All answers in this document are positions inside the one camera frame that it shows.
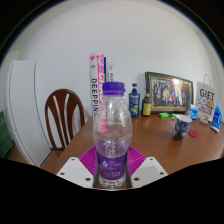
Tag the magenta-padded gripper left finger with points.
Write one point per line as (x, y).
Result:
(76, 171)

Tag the small green packet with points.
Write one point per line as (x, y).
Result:
(163, 115)

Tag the blue tissue pack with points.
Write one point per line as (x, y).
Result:
(193, 113)

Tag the patterned snack packet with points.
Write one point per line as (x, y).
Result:
(203, 120)

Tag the blue patterned ceramic mug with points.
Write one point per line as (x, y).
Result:
(181, 128)

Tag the dark blue pump bottle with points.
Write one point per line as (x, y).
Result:
(134, 103)

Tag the tall white and green box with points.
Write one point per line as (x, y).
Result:
(109, 70)

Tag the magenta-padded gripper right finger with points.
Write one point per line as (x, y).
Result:
(146, 170)

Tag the amber bottle with yellow label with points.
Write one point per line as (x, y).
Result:
(146, 106)

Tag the framed group photo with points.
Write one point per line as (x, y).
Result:
(168, 93)

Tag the flat round red coaster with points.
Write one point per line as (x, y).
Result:
(193, 133)

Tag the clear purple-capped water bottle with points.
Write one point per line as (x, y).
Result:
(112, 133)

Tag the white printed paper gift bag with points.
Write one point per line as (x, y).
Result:
(206, 98)

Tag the tall pink and white box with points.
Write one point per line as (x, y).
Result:
(95, 76)

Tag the blue detergent bottle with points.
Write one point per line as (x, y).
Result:
(217, 118)

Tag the dark wooden chair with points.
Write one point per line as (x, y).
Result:
(50, 116)

